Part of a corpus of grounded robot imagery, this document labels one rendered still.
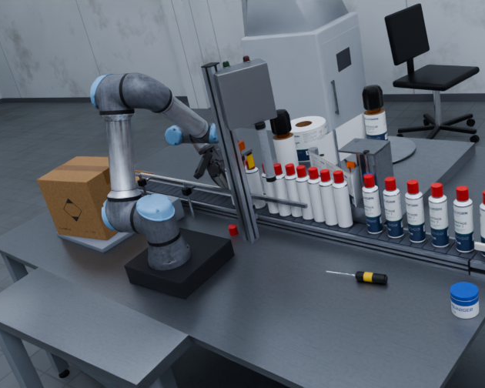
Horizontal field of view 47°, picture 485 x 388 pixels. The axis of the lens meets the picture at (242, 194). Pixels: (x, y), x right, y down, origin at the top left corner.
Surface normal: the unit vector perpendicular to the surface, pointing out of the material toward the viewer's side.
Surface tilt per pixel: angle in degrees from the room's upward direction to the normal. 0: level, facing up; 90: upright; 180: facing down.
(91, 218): 90
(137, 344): 0
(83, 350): 0
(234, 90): 90
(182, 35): 90
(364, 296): 0
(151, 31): 90
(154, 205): 10
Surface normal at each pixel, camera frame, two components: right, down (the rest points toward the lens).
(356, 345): -0.21, -0.89
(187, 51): -0.58, 0.45
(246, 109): 0.23, 0.37
